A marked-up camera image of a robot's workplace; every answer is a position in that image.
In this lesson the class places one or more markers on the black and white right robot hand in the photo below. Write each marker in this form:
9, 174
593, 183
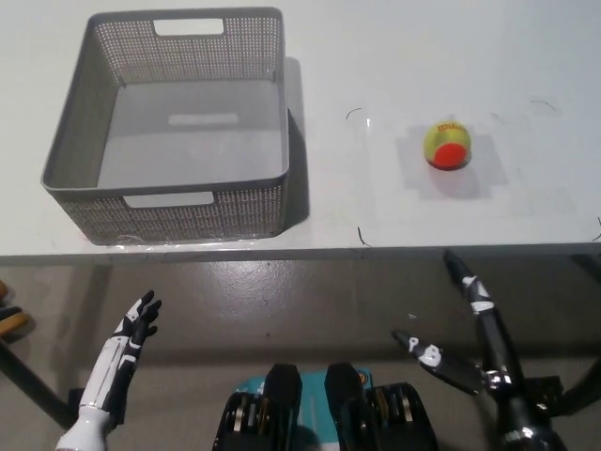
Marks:
493, 338

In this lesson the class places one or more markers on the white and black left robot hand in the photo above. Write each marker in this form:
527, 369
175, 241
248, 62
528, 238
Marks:
110, 371

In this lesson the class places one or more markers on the yellow and orange tennis ball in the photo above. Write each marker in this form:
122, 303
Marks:
445, 141

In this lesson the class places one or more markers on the black metal table leg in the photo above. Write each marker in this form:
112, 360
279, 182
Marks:
33, 380
580, 380

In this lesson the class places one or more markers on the yellow wooden object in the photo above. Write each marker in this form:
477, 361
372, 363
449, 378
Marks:
11, 321

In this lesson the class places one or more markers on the grey tape patch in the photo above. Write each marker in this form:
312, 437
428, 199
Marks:
483, 178

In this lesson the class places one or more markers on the grey perforated plastic basket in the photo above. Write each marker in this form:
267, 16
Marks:
188, 141

